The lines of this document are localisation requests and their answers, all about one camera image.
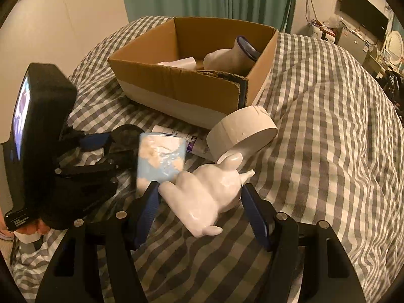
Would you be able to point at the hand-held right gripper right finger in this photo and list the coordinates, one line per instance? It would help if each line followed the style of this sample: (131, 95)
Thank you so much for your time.
(256, 219)

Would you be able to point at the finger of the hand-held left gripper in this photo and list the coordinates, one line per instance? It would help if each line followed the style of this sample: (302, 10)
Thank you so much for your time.
(94, 168)
(93, 141)

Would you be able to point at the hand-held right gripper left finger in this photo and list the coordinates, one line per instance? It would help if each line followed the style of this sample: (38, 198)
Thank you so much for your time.
(147, 210)

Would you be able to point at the blue tissue pack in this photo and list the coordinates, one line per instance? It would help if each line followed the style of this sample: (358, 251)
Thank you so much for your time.
(159, 161)

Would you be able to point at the white ceramic rabbit figurine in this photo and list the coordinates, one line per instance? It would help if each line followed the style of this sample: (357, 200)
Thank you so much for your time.
(208, 192)

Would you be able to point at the cardboard box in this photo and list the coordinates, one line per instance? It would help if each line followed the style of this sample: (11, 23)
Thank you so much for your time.
(176, 88)

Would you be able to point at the person's left hand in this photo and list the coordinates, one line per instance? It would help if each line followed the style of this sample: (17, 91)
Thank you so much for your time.
(33, 227)

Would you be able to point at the white tube with purple label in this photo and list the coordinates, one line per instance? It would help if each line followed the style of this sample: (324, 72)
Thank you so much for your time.
(199, 146)

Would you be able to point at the white round container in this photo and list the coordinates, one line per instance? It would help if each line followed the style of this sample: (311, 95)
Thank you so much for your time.
(240, 132)

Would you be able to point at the grey white checked blanket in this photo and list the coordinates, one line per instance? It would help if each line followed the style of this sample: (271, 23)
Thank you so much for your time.
(322, 139)

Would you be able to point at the white paper cup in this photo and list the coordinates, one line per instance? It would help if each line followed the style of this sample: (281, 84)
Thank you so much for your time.
(181, 63)

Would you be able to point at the black chair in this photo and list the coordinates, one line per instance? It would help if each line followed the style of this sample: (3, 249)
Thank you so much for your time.
(394, 88)

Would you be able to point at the white appliance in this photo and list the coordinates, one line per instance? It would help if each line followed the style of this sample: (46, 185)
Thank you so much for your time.
(317, 33)

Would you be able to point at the grey cabinet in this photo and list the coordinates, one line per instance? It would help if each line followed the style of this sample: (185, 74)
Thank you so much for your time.
(352, 44)

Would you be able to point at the round white mirror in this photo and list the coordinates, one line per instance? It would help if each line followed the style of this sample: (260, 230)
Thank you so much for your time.
(396, 47)

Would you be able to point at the black wall television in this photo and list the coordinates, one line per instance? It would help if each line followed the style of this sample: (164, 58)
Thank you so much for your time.
(363, 11)

